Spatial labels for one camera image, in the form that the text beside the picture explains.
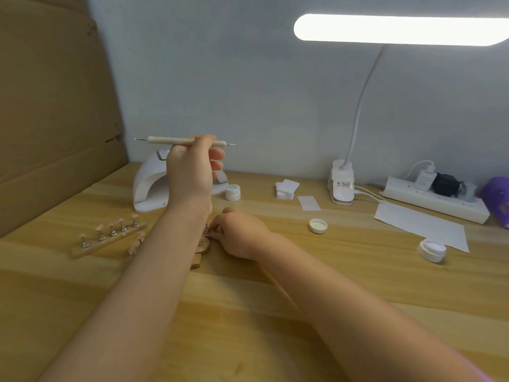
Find person's left hand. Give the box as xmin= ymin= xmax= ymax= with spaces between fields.
xmin=164 ymin=135 xmax=227 ymax=213

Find person's right hand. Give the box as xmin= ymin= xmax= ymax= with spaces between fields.
xmin=207 ymin=208 xmax=276 ymax=263

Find white nail lamp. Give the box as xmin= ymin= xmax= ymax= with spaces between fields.
xmin=133 ymin=147 xmax=232 ymax=213

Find grey dotting pen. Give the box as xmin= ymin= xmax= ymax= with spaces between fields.
xmin=134 ymin=136 xmax=237 ymax=148

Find wooden stands with pink nails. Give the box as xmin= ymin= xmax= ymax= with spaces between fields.
xmin=70 ymin=213 xmax=150 ymax=260

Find white gel jar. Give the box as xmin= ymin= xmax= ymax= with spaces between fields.
xmin=418 ymin=239 xmax=448 ymax=263

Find person's right forearm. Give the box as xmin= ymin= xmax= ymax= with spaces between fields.
xmin=256 ymin=233 xmax=494 ymax=382

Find person's left forearm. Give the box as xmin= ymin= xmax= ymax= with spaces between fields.
xmin=40 ymin=198 xmax=216 ymax=382

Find white desk lamp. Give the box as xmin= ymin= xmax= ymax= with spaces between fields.
xmin=293 ymin=13 xmax=509 ymax=205

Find stack of white cotton pads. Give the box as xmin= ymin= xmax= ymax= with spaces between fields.
xmin=275 ymin=179 xmax=302 ymax=201

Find small white paper square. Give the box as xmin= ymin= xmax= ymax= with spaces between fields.
xmin=298 ymin=195 xmax=321 ymax=212

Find brown cardboard box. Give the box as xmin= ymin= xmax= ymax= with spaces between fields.
xmin=0 ymin=0 xmax=128 ymax=239

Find white paper sheet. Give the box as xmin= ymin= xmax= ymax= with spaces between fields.
xmin=374 ymin=202 xmax=470 ymax=253

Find white charger plug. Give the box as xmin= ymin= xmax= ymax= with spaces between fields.
xmin=415 ymin=164 xmax=437 ymax=190

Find white power strip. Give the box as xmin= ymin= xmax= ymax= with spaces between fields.
xmin=383 ymin=176 xmax=491 ymax=225

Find black plug adapter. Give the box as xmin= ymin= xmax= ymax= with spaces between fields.
xmin=432 ymin=172 xmax=461 ymax=197

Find purple tissue box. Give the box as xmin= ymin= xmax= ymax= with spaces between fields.
xmin=481 ymin=176 xmax=509 ymax=229

